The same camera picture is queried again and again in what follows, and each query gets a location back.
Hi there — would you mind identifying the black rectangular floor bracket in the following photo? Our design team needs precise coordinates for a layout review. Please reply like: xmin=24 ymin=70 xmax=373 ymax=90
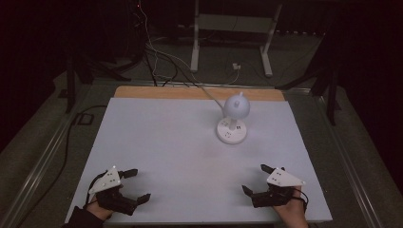
xmin=75 ymin=112 xmax=95 ymax=126

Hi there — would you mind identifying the black tripod stand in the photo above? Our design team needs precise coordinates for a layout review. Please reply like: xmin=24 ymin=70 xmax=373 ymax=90
xmin=275 ymin=61 xmax=342 ymax=126

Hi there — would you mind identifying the black cable bundle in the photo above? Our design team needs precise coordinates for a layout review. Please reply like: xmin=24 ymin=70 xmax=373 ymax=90
xmin=143 ymin=47 xmax=199 ymax=88

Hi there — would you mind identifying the person's left hand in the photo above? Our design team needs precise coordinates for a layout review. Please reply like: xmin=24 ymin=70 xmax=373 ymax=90
xmin=85 ymin=197 xmax=115 ymax=221

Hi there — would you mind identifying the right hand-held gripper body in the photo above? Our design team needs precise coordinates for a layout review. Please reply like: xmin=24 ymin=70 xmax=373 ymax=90
xmin=251 ymin=167 xmax=307 ymax=209

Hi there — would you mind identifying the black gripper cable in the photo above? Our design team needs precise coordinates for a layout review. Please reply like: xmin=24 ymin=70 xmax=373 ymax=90
xmin=83 ymin=170 xmax=109 ymax=210
xmin=291 ymin=188 xmax=310 ymax=214

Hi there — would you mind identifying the long black floor cable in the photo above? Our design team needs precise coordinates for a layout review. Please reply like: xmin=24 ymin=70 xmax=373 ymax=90
xmin=14 ymin=104 xmax=108 ymax=228

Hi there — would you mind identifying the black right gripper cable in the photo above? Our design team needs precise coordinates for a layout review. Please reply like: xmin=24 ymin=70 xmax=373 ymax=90
xmin=291 ymin=188 xmax=310 ymax=214

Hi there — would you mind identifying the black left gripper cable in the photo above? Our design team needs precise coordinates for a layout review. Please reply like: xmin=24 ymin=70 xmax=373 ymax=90
xmin=83 ymin=170 xmax=109 ymax=210

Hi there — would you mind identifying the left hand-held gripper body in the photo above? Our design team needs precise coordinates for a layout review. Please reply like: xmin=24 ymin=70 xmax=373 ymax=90
xmin=87 ymin=165 xmax=141 ymax=217

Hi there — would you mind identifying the person's right hand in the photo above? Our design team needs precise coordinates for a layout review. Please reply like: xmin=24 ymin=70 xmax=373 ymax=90
xmin=272 ymin=185 xmax=309 ymax=228

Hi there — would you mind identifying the metal floor rail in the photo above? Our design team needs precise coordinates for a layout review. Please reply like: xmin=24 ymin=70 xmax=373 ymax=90
xmin=0 ymin=83 xmax=93 ymax=228
xmin=312 ymin=91 xmax=386 ymax=228

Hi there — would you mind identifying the white desk lamp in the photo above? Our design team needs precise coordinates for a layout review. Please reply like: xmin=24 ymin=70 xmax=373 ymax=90
xmin=216 ymin=91 xmax=252 ymax=145

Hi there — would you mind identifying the thin white cable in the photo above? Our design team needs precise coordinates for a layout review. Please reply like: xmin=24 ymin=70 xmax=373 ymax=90
xmin=137 ymin=0 xmax=193 ymax=80

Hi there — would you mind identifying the white metal stand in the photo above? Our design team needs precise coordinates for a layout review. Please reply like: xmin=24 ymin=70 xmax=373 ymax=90
xmin=189 ymin=0 xmax=283 ymax=78

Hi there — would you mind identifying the white lamp cable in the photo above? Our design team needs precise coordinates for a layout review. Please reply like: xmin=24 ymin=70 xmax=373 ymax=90
xmin=191 ymin=69 xmax=241 ymax=109

